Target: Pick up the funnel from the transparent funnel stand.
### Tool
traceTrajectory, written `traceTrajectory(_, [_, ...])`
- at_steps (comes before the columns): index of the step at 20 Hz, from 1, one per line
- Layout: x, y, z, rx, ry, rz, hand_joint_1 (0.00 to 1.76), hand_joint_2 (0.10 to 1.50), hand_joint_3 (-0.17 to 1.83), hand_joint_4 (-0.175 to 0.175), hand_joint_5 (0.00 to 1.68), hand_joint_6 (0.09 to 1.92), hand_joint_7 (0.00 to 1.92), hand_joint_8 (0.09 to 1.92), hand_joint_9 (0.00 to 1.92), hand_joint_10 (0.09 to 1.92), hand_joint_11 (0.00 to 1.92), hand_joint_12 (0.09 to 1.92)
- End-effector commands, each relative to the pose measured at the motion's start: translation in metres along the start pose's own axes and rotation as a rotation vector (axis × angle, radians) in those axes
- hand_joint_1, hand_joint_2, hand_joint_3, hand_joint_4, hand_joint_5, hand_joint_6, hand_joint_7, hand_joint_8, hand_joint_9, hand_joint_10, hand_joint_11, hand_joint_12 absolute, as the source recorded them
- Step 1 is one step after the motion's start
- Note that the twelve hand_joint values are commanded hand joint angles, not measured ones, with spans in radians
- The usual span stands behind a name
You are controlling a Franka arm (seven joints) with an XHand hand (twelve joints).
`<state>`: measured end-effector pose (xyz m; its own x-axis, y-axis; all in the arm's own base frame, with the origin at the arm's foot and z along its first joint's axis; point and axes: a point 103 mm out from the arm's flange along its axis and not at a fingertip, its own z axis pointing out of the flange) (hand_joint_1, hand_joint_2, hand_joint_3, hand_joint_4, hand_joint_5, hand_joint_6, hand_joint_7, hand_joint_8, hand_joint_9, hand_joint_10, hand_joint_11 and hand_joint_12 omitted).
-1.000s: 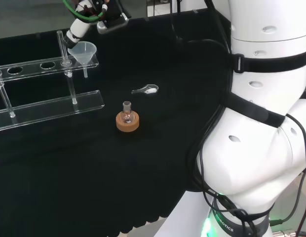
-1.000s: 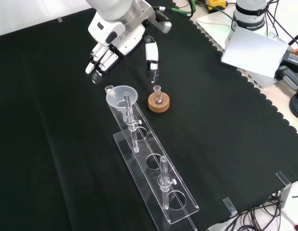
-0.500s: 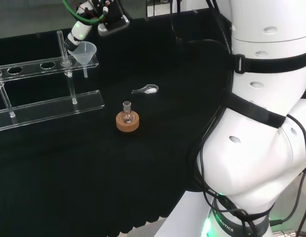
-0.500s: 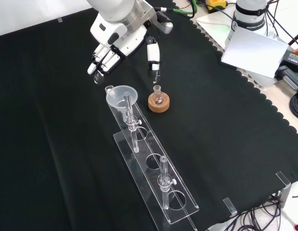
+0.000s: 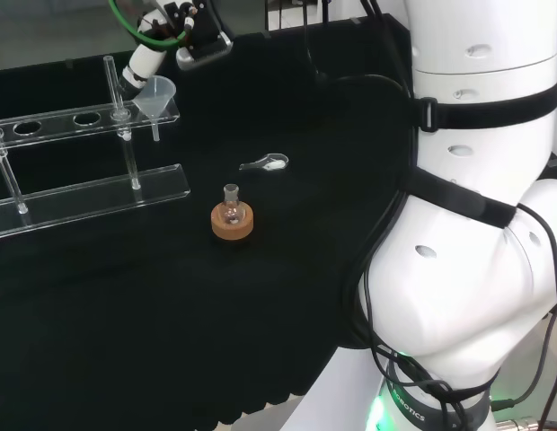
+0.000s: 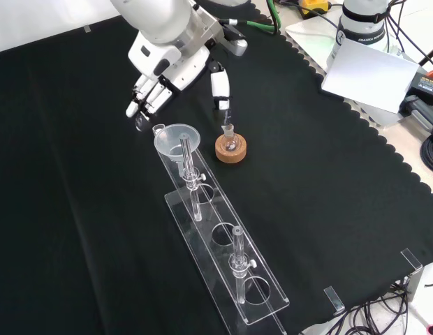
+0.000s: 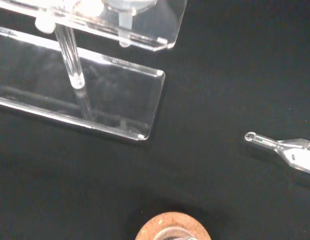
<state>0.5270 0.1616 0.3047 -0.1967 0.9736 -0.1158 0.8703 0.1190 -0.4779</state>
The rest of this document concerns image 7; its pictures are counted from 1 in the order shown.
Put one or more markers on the clear acrylic funnel stand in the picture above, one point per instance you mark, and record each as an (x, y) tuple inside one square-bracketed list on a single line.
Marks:
[(125, 100)]

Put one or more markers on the black bench cloth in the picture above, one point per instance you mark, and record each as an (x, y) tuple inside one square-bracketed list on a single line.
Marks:
[(220, 75)]

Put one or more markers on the small glass round-bottom flask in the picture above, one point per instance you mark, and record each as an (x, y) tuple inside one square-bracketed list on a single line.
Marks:
[(173, 235)]

